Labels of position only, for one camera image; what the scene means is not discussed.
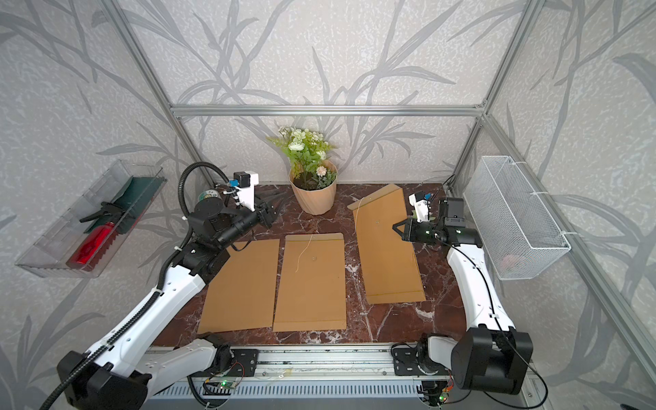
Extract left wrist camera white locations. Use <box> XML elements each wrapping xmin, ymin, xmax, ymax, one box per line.
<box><xmin>224</xmin><ymin>171</ymin><xmax>260</xmax><ymax>212</ymax></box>

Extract brown file bag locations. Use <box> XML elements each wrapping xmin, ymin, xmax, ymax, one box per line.
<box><xmin>273</xmin><ymin>233</ymin><xmax>347</xmax><ymax>332</ymax></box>
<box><xmin>198</xmin><ymin>239</ymin><xmax>279</xmax><ymax>333</ymax></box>
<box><xmin>348</xmin><ymin>184</ymin><xmax>425</xmax><ymax>305</ymax></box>

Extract dark green cloth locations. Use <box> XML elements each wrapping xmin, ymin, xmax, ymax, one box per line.
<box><xmin>80</xmin><ymin>177</ymin><xmax>167</xmax><ymax>235</ymax></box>

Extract white wire mesh basket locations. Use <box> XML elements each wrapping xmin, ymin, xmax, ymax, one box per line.
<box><xmin>463</xmin><ymin>155</ymin><xmax>571</xmax><ymax>281</ymax></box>

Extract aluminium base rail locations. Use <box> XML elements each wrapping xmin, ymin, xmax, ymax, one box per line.
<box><xmin>106</xmin><ymin>342</ymin><xmax>540</xmax><ymax>383</ymax></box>

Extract pink flower pot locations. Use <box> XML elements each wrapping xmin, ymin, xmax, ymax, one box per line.
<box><xmin>289</xmin><ymin>160</ymin><xmax>338</xmax><ymax>215</ymax></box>

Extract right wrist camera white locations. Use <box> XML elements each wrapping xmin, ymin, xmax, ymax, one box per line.
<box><xmin>408</xmin><ymin>191</ymin><xmax>432</xmax><ymax>223</ymax></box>

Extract white file bag string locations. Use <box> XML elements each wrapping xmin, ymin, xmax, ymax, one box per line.
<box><xmin>296</xmin><ymin>233</ymin><xmax>314</xmax><ymax>273</ymax></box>

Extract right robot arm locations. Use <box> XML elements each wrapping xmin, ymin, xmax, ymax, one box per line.
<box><xmin>392</xmin><ymin>192</ymin><xmax>535</xmax><ymax>401</ymax></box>

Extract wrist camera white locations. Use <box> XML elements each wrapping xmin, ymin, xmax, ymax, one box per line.
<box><xmin>408</xmin><ymin>191</ymin><xmax>432</xmax><ymax>223</ymax></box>
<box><xmin>224</xmin><ymin>171</ymin><xmax>260</xmax><ymax>212</ymax></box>

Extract clear plastic wall tray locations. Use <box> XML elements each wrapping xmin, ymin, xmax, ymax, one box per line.
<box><xmin>15</xmin><ymin>160</ymin><xmax>167</xmax><ymax>278</ymax></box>

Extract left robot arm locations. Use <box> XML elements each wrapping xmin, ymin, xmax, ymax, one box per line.
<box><xmin>41</xmin><ymin>162</ymin><xmax>278</xmax><ymax>409</ymax></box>

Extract green plant white flowers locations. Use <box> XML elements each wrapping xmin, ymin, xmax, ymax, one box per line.
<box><xmin>268</xmin><ymin>126</ymin><xmax>337</xmax><ymax>191</ymax></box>

